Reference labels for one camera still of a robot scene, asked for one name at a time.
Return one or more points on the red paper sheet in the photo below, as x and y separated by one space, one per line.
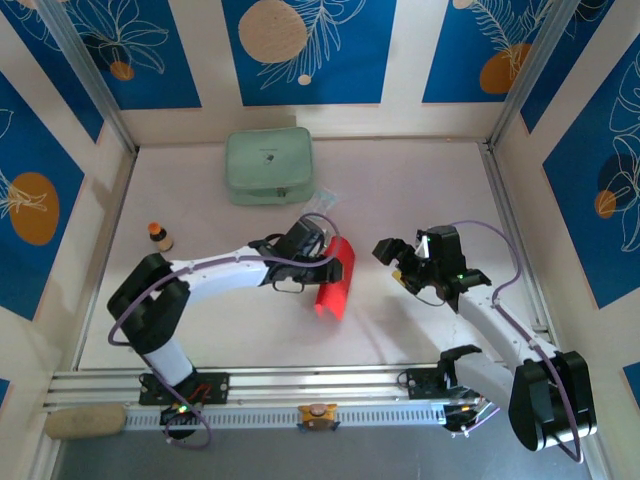
337 295

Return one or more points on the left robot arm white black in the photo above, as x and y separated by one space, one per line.
220 275

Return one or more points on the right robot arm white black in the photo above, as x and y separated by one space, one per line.
500 325

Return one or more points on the small clear plastic packet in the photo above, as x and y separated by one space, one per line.
325 200

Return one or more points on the mint green zip pouch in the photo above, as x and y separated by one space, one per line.
270 165

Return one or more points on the small brown bottle orange cap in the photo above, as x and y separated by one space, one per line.
161 239

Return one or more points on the orange yellow button device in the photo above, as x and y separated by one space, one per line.
318 415

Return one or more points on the beige foam roll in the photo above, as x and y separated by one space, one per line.
85 422

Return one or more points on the aluminium side rail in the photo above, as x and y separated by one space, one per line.
496 175

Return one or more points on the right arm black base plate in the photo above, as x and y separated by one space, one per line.
420 385

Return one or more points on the aluminium mounting rail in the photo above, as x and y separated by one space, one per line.
300 382

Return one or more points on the blue floral wall poster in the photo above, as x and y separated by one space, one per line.
600 40
575 200
30 50
150 50
350 60
50 150
450 50

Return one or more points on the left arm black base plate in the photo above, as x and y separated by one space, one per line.
215 387

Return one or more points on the aluminium corner post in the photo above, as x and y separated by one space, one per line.
89 75
532 75

